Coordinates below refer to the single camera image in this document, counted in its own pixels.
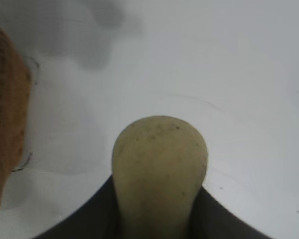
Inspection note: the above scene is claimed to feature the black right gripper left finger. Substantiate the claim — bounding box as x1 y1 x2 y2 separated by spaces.
34 174 127 239

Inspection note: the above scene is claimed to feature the brown woven wicker basket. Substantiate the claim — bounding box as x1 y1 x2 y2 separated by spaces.
0 21 32 217

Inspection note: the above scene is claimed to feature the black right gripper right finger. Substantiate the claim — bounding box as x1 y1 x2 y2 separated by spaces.
189 186 275 239

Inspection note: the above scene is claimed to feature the yellow egg yolk pastry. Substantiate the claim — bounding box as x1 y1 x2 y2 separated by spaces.
112 115 210 239

